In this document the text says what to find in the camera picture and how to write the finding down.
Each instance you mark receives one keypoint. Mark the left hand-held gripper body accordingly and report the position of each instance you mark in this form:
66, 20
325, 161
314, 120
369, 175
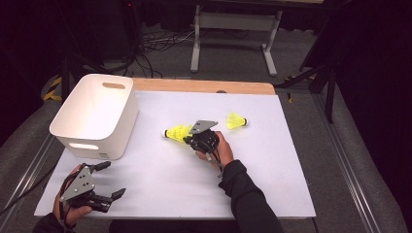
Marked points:
79, 187

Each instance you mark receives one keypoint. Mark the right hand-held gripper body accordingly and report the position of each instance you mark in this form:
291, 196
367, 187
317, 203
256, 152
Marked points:
204, 140

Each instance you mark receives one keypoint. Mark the yellow plastic shuttlecock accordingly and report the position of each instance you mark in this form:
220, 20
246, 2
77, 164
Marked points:
177, 132
234, 121

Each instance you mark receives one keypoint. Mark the white plastic storage bin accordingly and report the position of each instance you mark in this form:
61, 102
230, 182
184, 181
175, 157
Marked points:
97, 110

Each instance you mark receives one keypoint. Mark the person's right hand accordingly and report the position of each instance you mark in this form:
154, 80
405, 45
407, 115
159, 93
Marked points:
225, 150

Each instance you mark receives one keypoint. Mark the person's left hand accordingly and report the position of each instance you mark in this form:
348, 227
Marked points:
64, 215

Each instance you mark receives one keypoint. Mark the yellow and black floor tape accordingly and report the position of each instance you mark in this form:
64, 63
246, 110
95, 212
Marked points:
53, 90

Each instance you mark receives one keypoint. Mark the black tripod stand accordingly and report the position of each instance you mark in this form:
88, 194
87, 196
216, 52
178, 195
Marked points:
69, 71
324, 74

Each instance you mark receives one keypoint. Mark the white metal stand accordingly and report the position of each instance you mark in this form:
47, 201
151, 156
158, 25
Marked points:
238, 21

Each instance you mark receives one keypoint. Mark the black curtain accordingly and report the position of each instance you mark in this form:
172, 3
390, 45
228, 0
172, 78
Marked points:
375, 81
29, 48

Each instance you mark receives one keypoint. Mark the aluminium floor rail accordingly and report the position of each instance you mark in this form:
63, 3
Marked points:
22, 187
353, 168

